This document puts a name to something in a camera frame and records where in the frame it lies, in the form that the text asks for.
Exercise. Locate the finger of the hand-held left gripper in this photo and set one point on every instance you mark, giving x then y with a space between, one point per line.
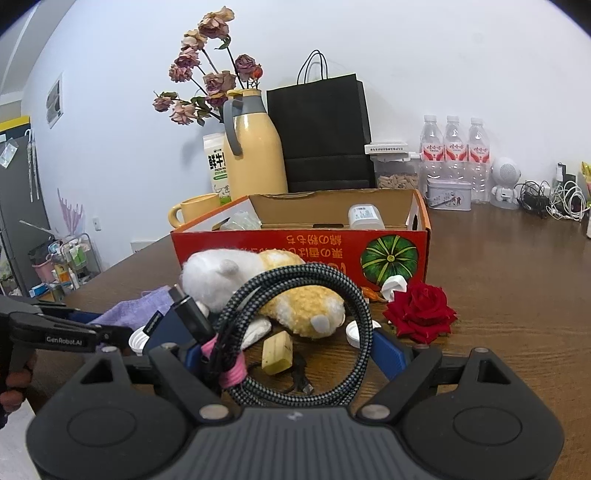
115 336
87 318

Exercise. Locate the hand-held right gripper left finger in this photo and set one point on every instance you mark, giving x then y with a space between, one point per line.
194 359

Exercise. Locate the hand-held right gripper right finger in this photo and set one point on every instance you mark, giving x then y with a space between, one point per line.
390 353

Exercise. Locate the white bottle cap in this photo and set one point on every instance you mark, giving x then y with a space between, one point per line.
352 333
137 341

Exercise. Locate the purple cloth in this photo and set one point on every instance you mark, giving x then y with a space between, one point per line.
134 307

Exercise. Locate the navy blue case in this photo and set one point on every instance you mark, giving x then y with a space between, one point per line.
168 328

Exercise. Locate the red rose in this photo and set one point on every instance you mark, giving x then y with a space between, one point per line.
420 314

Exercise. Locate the white flip cap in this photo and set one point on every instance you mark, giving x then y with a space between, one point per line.
395 287

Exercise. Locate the white yellow plush toy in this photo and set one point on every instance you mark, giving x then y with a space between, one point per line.
295 302

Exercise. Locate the red cardboard box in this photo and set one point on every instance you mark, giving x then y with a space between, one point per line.
314 249

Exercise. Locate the person's left hand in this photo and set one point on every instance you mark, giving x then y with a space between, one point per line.
17 379

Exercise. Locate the rolling cart with bottles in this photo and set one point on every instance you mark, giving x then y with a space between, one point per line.
69 265

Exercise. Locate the small orange piece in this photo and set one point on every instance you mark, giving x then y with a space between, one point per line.
371 294

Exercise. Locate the yellow block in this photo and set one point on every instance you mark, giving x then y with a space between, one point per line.
277 353

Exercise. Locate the white pill bottle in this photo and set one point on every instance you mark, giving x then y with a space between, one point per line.
364 217

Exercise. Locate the yellow mug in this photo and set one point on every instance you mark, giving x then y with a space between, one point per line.
198 210

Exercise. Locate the grey tin box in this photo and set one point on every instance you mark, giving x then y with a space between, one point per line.
449 196

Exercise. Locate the clear container with nuts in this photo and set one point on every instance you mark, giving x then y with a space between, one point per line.
397 177

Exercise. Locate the white milk carton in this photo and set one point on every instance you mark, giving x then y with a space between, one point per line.
216 166

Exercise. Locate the flat white box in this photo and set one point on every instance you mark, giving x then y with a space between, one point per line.
387 148

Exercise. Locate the white robot figure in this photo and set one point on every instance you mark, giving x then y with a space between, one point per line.
505 177

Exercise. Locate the yellow thermos jug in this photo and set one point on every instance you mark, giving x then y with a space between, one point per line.
254 152

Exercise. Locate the black paper bag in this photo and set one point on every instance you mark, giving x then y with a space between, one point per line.
323 134

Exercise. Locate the colourful snack bag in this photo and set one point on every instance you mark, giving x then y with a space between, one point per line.
586 173

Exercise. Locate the dried pink flowers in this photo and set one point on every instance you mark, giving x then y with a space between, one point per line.
213 83

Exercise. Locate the white wall socket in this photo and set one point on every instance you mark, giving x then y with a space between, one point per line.
97 225

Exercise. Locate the purple flower wall sticker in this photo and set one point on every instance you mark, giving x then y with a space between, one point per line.
70 213

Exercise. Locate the wall picture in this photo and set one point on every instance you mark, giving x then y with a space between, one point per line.
54 100

